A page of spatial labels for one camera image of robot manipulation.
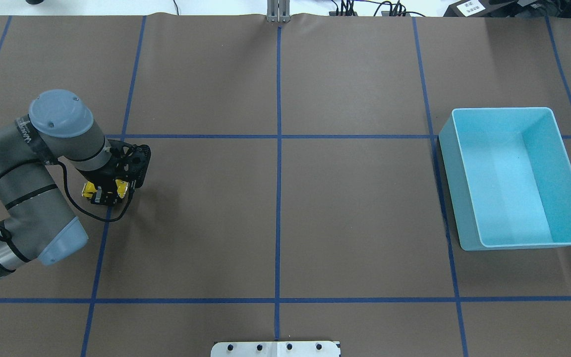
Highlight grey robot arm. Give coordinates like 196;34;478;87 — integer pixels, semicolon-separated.
0;89;152;280

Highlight grey aluminium frame post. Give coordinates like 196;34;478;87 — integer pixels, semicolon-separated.
266;0;291;23

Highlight yellow beetle toy car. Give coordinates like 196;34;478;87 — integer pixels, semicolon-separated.
81;180;130;203

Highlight white metal base plate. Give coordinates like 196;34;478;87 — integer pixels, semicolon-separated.
210;341;342;357

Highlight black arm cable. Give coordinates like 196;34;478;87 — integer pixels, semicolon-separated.
0;141;135;256

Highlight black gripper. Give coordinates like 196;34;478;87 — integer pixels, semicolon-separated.
83;144;152;206

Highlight light blue plastic bin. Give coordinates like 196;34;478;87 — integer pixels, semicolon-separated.
438;108;571;251

